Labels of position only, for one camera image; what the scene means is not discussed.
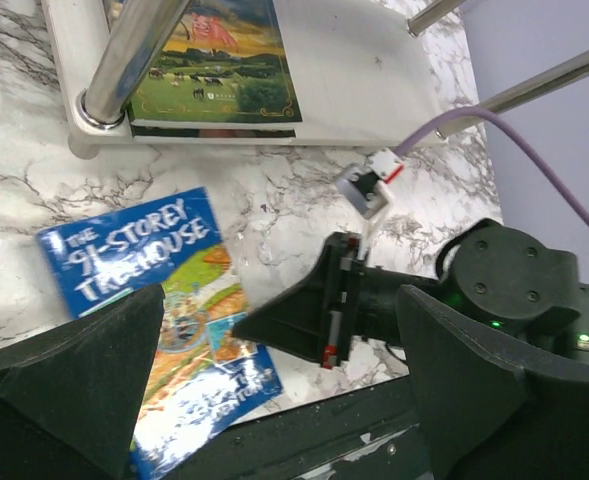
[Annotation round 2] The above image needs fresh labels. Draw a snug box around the white wooden two-tier shelf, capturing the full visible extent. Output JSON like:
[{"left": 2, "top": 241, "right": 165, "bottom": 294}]
[{"left": 41, "top": 0, "right": 589, "bottom": 160}]

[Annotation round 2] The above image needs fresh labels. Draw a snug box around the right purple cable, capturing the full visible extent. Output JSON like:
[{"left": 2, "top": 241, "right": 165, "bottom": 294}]
[{"left": 392, "top": 107, "right": 589, "bottom": 251}]

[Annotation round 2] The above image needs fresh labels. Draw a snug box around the blue Storey Treehouse book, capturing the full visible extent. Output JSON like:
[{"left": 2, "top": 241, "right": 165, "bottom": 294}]
[{"left": 37, "top": 187, "right": 282, "bottom": 479}]

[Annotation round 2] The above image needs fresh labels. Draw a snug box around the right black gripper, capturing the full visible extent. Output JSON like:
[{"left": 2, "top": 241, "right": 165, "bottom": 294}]
[{"left": 232, "top": 232, "right": 401, "bottom": 369}]

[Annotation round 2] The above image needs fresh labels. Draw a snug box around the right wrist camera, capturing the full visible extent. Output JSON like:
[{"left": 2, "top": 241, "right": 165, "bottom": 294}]
[{"left": 336, "top": 148, "right": 406, "bottom": 261}]

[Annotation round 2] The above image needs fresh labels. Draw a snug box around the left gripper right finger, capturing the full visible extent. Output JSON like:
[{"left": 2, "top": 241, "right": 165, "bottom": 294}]
[{"left": 397, "top": 286, "right": 589, "bottom": 479}]

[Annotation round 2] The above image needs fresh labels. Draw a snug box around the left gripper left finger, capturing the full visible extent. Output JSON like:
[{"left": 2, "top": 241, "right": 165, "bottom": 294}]
[{"left": 0, "top": 285, "right": 164, "bottom": 479}]

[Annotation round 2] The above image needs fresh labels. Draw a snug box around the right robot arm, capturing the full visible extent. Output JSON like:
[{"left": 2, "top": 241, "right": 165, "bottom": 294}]
[{"left": 232, "top": 219, "right": 589, "bottom": 369}]

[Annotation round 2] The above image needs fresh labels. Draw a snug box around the blue Animal Farm book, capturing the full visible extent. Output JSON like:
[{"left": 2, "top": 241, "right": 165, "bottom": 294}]
[{"left": 128, "top": 1, "right": 302, "bottom": 127}]

